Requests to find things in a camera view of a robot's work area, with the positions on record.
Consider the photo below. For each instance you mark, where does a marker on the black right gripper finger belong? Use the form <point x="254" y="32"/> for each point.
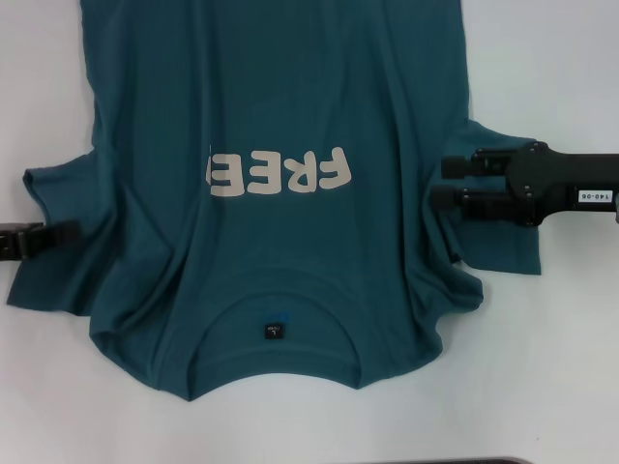
<point x="454" y="166"/>
<point x="483" y="205"/>

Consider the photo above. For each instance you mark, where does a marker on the teal T-shirt with FREE print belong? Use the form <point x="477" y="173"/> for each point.
<point x="290" y="96"/>

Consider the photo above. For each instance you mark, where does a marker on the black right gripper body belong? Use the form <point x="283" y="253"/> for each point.
<point x="561" y="179"/>

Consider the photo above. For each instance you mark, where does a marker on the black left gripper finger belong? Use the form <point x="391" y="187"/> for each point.
<point x="63" y="232"/>

